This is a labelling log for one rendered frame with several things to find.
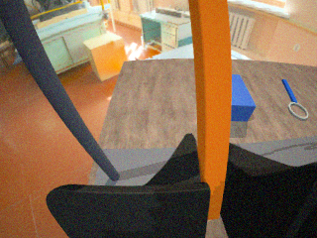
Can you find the blue rectangular block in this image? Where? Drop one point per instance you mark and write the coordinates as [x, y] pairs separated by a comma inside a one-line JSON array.
[[242, 105]]

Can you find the white loop with blue handle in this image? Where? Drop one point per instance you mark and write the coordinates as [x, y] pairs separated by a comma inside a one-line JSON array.
[[294, 101]]

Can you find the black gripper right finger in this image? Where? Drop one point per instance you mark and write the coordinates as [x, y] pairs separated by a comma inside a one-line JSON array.
[[263, 198]]

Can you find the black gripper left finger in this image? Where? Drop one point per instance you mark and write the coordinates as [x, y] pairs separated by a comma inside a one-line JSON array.
[[174, 204]]

